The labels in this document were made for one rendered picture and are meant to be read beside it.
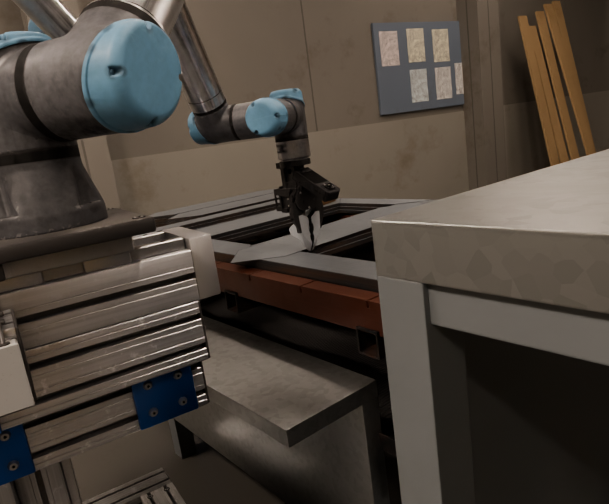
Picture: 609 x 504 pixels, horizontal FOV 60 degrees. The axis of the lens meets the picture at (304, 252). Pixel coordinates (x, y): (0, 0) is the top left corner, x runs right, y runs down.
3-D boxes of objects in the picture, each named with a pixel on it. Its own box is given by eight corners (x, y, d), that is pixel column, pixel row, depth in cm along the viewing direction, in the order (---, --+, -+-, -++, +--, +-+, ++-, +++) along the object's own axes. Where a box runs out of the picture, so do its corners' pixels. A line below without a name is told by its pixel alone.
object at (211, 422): (134, 377, 201) (114, 289, 193) (397, 562, 101) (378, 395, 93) (124, 381, 199) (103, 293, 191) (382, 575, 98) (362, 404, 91)
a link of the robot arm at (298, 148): (315, 137, 120) (287, 141, 115) (318, 157, 121) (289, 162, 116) (294, 140, 125) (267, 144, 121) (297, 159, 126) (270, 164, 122)
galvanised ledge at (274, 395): (114, 289, 193) (113, 282, 193) (378, 395, 93) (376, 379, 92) (57, 306, 182) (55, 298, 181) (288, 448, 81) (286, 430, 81)
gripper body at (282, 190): (300, 208, 130) (294, 158, 127) (324, 208, 123) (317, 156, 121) (276, 214, 125) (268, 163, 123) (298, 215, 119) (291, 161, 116)
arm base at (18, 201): (-17, 245, 60) (-41, 157, 58) (-17, 233, 73) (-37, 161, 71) (119, 219, 67) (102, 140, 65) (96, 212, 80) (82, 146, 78)
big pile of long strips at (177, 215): (279, 197, 282) (278, 186, 281) (329, 198, 251) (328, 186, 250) (137, 230, 235) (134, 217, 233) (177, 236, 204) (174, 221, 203)
